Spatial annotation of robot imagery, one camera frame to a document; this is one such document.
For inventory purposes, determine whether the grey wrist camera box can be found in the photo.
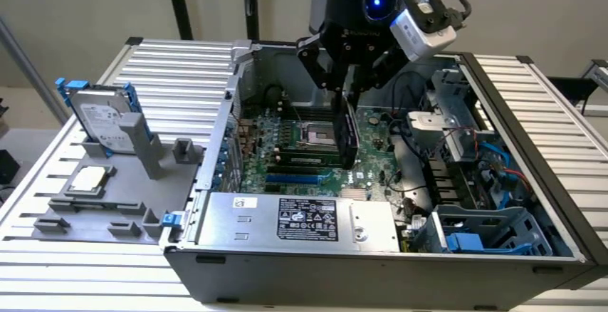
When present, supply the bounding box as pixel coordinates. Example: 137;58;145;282
389;4;458;62

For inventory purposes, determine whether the silver hard disk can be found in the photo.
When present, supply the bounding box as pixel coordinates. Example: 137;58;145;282
69;89;138;155

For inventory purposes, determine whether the small silver heat sink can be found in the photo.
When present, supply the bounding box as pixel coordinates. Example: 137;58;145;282
341;188;373;202

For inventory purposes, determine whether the grey case release handle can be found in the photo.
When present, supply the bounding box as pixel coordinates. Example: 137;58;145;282
230;39;261;66

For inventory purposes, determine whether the grey slanted pole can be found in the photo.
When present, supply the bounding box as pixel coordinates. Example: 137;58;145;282
0;15;71;125

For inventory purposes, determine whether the blue wire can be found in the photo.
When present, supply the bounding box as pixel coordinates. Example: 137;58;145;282
477;142;530;217

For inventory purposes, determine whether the black open PC case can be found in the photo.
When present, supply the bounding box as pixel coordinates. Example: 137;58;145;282
159;39;608;301

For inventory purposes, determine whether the CPU socket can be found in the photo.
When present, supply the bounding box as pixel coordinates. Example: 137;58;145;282
290;119;339;150

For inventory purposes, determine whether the silver power supply unit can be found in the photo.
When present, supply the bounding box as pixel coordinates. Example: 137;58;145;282
193;192;403;254

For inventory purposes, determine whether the black graphics card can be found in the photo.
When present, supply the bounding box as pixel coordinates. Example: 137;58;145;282
331;90;362;170

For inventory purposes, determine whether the black box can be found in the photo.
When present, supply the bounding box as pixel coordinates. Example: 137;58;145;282
0;149;23;185

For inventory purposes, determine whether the green motherboard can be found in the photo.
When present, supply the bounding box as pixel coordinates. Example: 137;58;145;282
227;104;415;221

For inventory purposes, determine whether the black stand pole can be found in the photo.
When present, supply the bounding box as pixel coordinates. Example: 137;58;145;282
243;0;269;41
161;0;197;41

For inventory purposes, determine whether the blue expansion slot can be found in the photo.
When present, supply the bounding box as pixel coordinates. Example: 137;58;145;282
265;172;335;187

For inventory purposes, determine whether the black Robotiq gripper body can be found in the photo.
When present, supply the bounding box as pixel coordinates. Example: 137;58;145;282
321;0;406;67

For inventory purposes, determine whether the grey parts rack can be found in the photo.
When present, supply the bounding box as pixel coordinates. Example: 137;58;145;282
33;112;207;246

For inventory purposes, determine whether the silver CPU chip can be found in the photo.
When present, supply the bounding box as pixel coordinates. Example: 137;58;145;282
69;166;114;194

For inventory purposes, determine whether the red wire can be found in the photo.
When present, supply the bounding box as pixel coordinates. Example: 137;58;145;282
502;168;525;192

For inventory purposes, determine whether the green RAM stick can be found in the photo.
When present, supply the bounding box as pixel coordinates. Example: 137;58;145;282
279;152;345;167

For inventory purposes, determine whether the grey disk bay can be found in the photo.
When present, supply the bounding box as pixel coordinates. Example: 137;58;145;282
411;203;555;256

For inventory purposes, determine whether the metal drive cage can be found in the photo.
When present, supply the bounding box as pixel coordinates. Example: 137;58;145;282
407;68;498;162

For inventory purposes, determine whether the blue disk caddy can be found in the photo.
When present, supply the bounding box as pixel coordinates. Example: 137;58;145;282
55;78;161;157

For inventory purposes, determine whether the blue case latch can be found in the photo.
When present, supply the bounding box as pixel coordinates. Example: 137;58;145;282
161;211;187;229

